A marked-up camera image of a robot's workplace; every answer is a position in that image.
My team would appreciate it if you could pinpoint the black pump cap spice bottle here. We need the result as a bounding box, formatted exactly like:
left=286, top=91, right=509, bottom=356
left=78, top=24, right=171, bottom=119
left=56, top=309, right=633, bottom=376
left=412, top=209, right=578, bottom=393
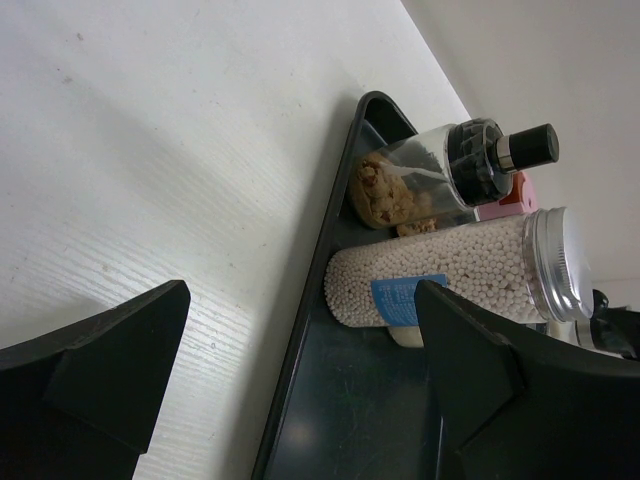
left=348, top=118, right=559, bottom=229

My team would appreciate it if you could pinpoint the black plastic tray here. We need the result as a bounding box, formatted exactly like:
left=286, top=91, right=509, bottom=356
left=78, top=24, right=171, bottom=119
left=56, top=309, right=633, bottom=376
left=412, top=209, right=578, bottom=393
left=252, top=91, right=442, bottom=479

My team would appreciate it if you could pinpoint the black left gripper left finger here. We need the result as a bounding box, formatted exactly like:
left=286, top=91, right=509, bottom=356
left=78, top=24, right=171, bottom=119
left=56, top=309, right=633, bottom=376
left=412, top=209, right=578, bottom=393
left=1, top=280, right=191, bottom=479

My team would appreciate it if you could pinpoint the blue label white bead bottle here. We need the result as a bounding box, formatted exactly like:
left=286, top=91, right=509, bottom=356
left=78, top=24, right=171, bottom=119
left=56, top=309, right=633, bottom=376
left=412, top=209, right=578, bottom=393
left=324, top=207, right=594, bottom=328

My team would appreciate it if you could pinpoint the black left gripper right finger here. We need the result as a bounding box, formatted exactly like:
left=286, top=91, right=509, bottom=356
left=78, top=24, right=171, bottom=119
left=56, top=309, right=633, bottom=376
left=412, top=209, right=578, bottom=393
left=415, top=280, right=639, bottom=479

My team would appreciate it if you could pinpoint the pink cap spice bottle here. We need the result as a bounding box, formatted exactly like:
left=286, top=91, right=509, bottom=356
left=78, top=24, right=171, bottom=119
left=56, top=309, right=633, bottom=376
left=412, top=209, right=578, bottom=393
left=396, top=172, right=540, bottom=237

